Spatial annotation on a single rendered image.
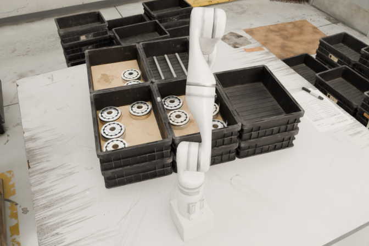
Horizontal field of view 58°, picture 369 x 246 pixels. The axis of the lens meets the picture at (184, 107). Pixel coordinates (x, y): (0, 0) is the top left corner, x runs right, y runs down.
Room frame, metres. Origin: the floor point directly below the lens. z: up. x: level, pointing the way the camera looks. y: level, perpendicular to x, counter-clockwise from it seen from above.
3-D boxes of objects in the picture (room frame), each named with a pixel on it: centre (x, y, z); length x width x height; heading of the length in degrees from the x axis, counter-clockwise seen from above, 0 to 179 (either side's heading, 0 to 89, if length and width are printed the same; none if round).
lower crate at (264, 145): (1.24, -0.33, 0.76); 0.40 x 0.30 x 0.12; 16
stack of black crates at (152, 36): (2.47, 0.36, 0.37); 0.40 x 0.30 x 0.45; 115
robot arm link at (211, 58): (1.17, -0.09, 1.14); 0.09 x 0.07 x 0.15; 89
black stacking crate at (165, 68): (1.54, 0.07, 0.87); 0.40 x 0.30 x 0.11; 16
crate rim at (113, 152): (1.08, 0.24, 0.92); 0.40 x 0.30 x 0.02; 16
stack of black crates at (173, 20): (3.00, 0.16, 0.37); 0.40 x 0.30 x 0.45; 115
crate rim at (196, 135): (1.16, -0.04, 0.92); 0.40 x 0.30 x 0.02; 16
